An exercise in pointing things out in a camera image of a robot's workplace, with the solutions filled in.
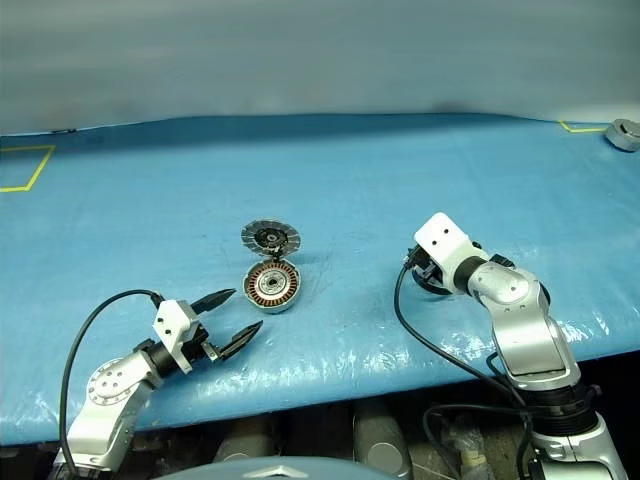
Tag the slotted grey rotor disc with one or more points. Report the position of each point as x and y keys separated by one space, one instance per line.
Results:
x=252 y=235

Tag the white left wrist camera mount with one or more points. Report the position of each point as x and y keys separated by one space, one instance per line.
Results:
x=170 y=320

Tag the large yellow tape square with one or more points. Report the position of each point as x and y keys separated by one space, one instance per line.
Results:
x=41 y=168

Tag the round motor housing copper windings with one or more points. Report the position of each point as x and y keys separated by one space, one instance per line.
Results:
x=255 y=292

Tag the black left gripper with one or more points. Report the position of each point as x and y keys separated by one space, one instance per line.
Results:
x=199 y=347

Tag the grey rounded cylinder shape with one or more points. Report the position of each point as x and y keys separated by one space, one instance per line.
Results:
x=382 y=445
x=245 y=445

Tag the small yellow tape corner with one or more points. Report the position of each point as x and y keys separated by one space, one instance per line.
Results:
x=587 y=130

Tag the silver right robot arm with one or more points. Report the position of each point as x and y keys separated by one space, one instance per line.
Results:
x=525 y=340

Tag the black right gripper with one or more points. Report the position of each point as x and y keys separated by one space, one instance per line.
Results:
x=425 y=272

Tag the blue plastic table sheet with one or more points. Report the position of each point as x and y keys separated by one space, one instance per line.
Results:
x=150 y=210

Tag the grey cylindrical motor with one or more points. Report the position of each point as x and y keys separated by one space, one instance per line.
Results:
x=622 y=137

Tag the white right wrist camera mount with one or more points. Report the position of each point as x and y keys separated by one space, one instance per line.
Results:
x=442 y=240

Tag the grey robot torso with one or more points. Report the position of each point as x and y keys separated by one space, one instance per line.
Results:
x=280 y=470

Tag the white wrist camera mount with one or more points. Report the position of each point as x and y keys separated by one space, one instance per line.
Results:
x=442 y=240
x=170 y=320

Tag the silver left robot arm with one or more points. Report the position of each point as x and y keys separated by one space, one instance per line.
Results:
x=107 y=387

